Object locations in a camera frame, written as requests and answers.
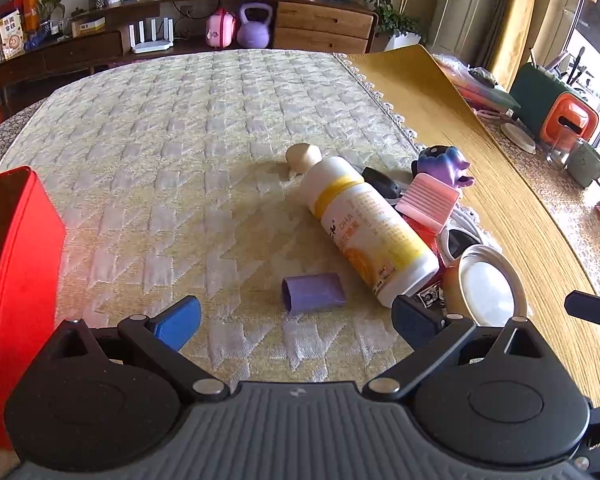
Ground orange paper bag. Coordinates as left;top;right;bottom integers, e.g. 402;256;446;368
0;0;40;33

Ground white router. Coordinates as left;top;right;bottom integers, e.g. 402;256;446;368
128;17;176;55

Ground red snack packet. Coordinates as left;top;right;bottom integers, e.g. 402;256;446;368
409;214;442;243

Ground small leafy plant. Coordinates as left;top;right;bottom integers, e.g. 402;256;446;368
30;0;66;36

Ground white bottle yellow label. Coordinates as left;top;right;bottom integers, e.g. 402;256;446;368
299;156;440;308

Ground stack of books and bags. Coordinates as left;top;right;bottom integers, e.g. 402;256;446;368
432;52;522;121

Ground pink ribbed clip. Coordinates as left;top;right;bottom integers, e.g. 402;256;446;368
395;172;463;233

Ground black oval case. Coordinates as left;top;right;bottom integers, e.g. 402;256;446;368
362;167;407;206

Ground yellow curtain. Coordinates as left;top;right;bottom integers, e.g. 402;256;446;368
485;0;546;91

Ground wooden media cabinet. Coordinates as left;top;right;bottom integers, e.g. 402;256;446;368
0;0;378;93

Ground cream quilted mat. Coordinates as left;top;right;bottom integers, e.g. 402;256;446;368
0;49;486;396

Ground purple toy figure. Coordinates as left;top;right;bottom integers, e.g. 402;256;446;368
411;145;476;192

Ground yellow table mat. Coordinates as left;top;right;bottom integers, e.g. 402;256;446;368
332;44;600;408

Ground white round coaster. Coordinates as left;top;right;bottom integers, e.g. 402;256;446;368
500;122;537;155

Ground yellow white carton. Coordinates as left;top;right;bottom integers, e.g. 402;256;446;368
71;16;107;37

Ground green mug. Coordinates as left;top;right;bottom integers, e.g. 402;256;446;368
566;139;600;190

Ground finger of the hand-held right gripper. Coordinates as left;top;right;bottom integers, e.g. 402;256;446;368
564;290;600;331

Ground beige round toy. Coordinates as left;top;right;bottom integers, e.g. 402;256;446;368
285;143;323;181

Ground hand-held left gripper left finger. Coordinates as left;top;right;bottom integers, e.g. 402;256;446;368
50;296;231;403

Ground round tin lid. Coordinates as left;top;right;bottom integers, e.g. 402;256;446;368
442;244;531;327

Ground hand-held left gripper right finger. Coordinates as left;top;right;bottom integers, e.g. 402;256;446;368
362;294;546;402

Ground metal nail clipper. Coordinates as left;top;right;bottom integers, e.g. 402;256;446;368
411;287;448;317

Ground clear drinking glass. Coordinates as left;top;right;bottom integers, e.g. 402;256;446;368
546;127;576;168

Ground purple kettlebell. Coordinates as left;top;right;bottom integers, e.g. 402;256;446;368
236;2;273;50

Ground pink toy suitcase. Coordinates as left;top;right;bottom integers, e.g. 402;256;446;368
205;8;240;50

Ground white sunglasses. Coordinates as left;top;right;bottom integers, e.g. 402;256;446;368
437;205;503;267

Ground beige curtain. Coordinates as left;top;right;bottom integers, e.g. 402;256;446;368
427;0;511;68

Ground red storage box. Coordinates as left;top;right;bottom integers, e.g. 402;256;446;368
0;166;68;451

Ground green orange desk organizer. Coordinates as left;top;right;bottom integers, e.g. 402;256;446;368
509;62;600;143

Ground purple rectangular cap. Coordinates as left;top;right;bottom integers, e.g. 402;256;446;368
281;272;347;316

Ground white snack bag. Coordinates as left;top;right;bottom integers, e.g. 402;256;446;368
0;10;27;60

